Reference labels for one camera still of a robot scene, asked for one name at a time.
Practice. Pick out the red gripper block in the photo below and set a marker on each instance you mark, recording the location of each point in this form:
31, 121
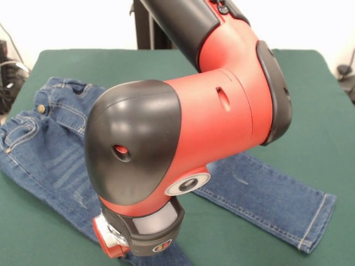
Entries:
111, 250

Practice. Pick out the blue denim jeans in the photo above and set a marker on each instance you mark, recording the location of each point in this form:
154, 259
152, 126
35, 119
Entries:
263, 194

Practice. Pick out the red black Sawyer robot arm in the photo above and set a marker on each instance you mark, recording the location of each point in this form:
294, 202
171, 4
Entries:
194, 116

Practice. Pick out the black wheeled chair base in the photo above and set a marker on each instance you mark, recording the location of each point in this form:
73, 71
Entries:
344, 69
8, 80

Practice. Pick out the dark green table cloth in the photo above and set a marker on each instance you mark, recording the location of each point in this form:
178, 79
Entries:
305, 110

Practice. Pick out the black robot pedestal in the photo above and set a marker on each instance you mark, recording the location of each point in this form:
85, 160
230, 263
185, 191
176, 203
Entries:
147, 33

